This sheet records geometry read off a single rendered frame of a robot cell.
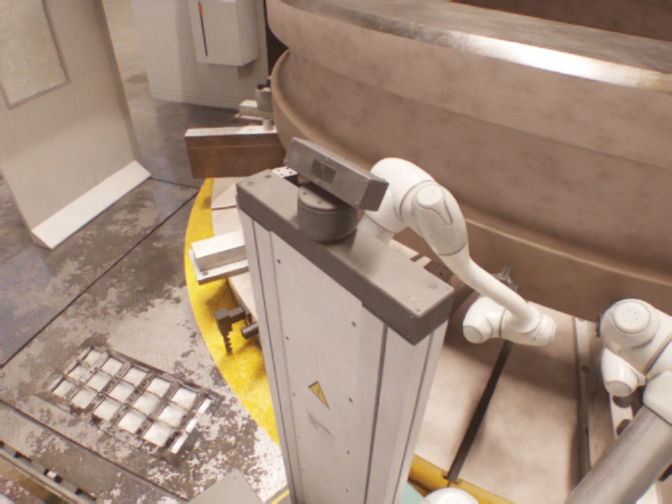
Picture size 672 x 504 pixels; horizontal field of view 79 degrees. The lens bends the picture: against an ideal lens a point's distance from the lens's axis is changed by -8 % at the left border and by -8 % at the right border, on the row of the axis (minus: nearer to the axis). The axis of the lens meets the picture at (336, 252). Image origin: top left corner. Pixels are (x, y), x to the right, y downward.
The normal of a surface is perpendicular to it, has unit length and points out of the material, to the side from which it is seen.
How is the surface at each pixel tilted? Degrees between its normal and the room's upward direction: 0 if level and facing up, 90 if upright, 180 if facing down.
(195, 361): 0
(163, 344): 0
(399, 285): 0
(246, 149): 90
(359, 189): 61
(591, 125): 90
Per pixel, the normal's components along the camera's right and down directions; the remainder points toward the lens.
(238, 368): 0.00, -0.78
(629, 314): -0.59, -0.45
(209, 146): 0.06, 0.62
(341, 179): -0.66, -0.01
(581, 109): -0.53, 0.54
